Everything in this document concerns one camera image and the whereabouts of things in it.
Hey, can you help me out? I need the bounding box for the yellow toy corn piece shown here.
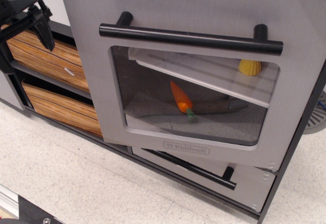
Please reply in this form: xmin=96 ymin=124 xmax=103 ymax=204
xmin=238 ymin=59 xmax=262 ymax=76

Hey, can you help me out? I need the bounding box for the grey round slotted base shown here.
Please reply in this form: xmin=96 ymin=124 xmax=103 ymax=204
xmin=304 ymin=91 xmax=325 ymax=134

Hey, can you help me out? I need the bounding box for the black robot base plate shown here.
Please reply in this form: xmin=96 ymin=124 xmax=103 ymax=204
xmin=0 ymin=195 xmax=67 ymax=224

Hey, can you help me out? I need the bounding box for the wood-pattern storage bin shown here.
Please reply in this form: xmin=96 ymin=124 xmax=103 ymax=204
xmin=21 ymin=76 xmax=103 ymax=137
xmin=7 ymin=30 xmax=90 ymax=93

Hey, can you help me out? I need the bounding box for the white oven shelf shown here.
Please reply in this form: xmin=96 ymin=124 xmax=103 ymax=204
xmin=128 ymin=48 xmax=279 ymax=107

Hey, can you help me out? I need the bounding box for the black oven door handle bar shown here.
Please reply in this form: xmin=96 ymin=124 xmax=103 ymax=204
xmin=99 ymin=11 xmax=284 ymax=55

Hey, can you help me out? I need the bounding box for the upper wood-pattern storage bin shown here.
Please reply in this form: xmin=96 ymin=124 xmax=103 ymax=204
xmin=7 ymin=30 xmax=90 ymax=93

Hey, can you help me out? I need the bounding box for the lower wood-pattern storage bin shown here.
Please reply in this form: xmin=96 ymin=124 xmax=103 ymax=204
xmin=21 ymin=76 xmax=103 ymax=137

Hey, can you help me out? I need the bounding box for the orange toy carrot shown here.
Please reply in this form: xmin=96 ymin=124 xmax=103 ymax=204
xmin=170 ymin=81 xmax=196 ymax=123

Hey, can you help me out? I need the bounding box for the black drawer handle bar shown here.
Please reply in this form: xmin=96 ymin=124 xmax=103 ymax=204
xmin=145 ymin=149 xmax=237 ymax=190

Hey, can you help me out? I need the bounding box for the grey lower oven drawer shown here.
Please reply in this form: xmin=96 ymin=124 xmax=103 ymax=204
xmin=131 ymin=147 xmax=276 ymax=212

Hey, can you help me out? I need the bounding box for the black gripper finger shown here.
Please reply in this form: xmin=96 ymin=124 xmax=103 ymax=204
xmin=33 ymin=18 xmax=55 ymax=51

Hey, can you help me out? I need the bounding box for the grey toy oven door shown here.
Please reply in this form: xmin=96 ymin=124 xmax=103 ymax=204
xmin=63 ymin=0 xmax=325 ymax=171

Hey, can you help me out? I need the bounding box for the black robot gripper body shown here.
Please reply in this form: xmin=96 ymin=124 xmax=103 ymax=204
xmin=0 ymin=0 xmax=53 ymax=46

